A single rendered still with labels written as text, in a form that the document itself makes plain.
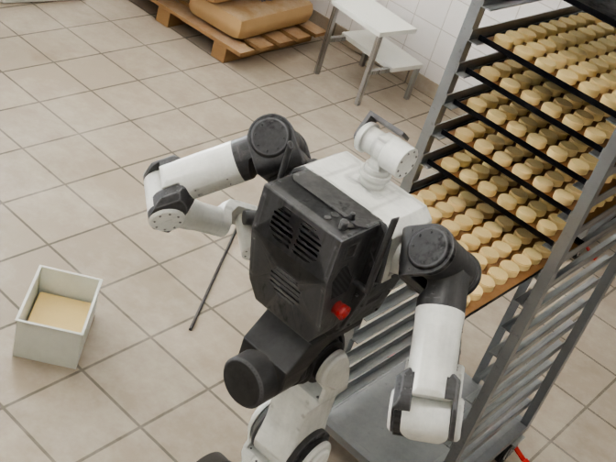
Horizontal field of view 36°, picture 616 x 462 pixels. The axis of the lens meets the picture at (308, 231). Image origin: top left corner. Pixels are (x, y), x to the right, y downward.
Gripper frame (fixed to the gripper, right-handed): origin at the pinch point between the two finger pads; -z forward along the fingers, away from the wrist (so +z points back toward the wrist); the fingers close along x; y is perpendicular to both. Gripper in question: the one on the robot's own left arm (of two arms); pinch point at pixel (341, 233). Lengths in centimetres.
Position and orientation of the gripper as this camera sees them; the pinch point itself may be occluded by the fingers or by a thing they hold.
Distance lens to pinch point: 230.0
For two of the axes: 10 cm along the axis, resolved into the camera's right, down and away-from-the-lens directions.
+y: -2.8, -6.1, 7.4
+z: -9.3, -0.2, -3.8
